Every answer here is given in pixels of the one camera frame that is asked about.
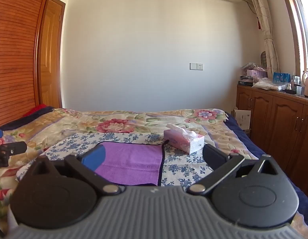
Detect purple towel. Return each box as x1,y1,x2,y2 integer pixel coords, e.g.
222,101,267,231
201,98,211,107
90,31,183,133
94,141,170,186

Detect white blue-flowered cloth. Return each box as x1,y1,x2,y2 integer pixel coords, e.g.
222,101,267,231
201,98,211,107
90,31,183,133
16,131,220,193

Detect wooden door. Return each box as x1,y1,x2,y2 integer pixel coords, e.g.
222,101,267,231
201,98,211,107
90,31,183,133
40,0,66,109

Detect pink tissue box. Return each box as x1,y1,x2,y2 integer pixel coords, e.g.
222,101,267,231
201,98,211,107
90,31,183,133
163,123,205,154

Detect wooden slatted wardrobe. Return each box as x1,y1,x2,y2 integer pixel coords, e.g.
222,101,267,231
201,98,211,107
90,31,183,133
0,0,55,129

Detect blue box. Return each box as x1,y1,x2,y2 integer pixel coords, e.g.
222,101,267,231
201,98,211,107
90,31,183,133
273,72,291,83

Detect red cloth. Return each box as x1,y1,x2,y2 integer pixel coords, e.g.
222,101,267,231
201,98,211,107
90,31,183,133
23,104,47,117

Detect dark blue cloth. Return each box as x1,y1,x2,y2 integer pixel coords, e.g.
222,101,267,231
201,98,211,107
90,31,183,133
0,106,55,131

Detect wooden cabinet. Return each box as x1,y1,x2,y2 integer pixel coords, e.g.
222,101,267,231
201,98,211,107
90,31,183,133
236,84,308,195

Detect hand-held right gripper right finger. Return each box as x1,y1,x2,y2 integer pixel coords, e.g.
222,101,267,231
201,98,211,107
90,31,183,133
189,143,281,196

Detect clear plastic bag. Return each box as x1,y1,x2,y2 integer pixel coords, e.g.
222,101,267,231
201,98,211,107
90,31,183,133
252,77,289,91

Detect floral quilt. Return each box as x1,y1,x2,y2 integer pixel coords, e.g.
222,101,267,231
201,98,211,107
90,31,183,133
0,108,259,239

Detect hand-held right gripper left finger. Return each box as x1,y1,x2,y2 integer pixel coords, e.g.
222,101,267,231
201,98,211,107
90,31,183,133
28,145,123,196

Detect wooden framed window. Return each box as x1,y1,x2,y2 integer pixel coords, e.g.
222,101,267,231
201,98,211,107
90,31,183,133
278,0,308,80

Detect patterned beige curtain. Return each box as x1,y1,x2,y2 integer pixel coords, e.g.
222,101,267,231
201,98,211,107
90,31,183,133
245,0,280,78

